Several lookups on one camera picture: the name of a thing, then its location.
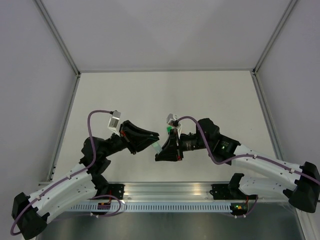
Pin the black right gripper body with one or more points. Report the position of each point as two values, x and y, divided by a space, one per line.
180 147

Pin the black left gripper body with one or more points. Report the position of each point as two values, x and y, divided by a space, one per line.
128 137

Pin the pale green highlighter pen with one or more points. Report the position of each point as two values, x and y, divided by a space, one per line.
157 149

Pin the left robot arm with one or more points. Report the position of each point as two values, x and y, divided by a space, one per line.
33 212

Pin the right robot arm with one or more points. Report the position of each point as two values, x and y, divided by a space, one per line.
225 150

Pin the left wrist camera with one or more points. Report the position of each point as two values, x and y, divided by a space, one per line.
114 122

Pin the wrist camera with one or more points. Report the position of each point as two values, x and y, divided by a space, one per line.
172 121
114 122

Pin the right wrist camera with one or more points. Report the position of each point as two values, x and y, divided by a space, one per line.
172 121

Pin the aluminium mounting rail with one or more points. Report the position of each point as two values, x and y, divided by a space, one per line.
175 191

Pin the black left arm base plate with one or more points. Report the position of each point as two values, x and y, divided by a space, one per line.
117 190

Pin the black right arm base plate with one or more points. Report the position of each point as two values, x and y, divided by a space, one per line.
222 191

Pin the white slotted cable duct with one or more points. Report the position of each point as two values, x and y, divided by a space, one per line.
153 207

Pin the left aluminium frame post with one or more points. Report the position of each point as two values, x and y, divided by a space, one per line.
56 35

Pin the aluminium frame post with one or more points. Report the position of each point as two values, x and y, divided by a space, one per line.
56 35
275 34

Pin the right aluminium frame post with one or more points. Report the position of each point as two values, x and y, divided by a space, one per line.
275 34

